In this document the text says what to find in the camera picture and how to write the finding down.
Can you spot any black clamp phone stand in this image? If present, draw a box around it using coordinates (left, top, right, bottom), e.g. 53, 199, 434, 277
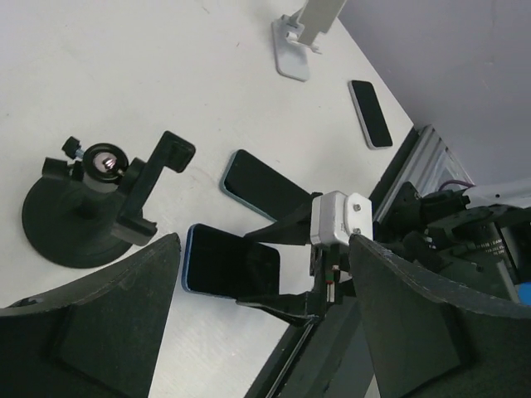
22, 131, 196, 269

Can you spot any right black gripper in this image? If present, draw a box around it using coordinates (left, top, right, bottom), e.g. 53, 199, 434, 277
236, 192, 357, 328

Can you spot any silver folding phone stand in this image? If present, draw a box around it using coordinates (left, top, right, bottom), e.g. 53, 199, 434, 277
271, 0, 347, 82

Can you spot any white-edged black phone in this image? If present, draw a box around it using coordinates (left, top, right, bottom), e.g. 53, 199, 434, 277
348, 80, 393, 150

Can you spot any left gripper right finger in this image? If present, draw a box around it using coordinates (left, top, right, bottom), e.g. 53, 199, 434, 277
349, 235, 530, 397

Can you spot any teal-edged black phone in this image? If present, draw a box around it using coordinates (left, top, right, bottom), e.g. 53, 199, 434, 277
220, 149, 311, 221

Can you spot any blue-edged black phone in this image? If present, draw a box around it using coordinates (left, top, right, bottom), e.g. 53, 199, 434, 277
182, 224, 280, 299

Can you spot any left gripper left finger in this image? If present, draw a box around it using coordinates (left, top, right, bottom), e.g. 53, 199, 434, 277
1, 233, 181, 397

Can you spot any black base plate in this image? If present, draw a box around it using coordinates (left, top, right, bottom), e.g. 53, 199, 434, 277
246, 297, 380, 398

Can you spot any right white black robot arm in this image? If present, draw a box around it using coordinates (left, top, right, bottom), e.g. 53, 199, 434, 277
236, 179, 530, 327

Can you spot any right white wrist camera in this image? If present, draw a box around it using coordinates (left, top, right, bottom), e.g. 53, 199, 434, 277
309, 191, 373, 248

